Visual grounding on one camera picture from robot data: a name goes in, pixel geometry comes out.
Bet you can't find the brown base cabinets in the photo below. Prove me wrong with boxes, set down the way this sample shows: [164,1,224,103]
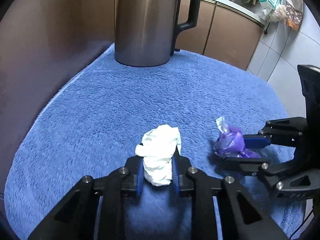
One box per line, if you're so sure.
[1,0,169,184]

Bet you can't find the brown black electric kettle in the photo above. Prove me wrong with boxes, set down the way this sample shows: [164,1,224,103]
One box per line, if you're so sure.
[114,0,201,67]

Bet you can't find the white tissue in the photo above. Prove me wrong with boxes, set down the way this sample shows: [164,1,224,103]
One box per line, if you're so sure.
[135,125,182,186]

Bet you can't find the blue terry towel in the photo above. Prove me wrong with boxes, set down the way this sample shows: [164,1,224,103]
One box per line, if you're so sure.
[3,42,307,240]

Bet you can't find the purple wrapper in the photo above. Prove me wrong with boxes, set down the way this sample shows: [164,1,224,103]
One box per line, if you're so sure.
[213,116,260,159]

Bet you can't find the hanging patterned apron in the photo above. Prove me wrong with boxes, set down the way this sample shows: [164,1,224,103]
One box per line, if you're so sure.
[285,0,304,31]

